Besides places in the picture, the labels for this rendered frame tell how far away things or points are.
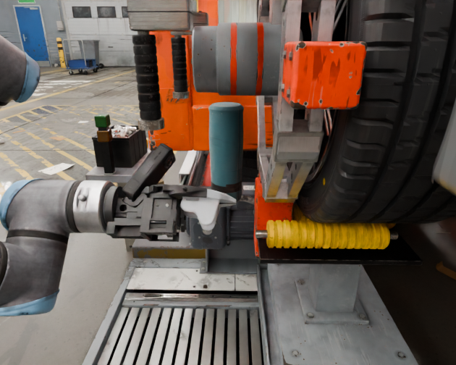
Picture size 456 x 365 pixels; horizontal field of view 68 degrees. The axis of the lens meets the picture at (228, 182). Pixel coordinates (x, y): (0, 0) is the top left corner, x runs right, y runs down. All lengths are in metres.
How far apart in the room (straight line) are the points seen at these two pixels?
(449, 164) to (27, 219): 0.57
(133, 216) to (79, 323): 0.81
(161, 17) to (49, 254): 0.40
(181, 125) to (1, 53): 0.55
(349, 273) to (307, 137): 0.49
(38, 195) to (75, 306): 0.84
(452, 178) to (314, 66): 0.17
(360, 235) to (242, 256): 0.72
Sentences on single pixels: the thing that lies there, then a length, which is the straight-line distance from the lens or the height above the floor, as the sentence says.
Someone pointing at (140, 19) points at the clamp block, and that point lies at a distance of 0.56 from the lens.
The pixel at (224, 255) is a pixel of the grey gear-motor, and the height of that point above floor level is 0.10.
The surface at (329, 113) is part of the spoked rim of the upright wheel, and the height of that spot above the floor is 0.77.
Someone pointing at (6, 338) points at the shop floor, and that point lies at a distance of 1.40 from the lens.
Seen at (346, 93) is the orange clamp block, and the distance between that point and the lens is 0.40.
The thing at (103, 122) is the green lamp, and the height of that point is 0.64.
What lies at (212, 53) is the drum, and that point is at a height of 0.87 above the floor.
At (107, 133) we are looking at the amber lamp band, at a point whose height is 0.60.
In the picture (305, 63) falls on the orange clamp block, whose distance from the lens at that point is 0.39.
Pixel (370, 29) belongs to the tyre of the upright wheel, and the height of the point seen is 0.90.
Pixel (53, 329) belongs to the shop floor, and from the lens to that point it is 1.36.
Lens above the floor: 0.88
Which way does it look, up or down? 23 degrees down
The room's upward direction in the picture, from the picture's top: straight up
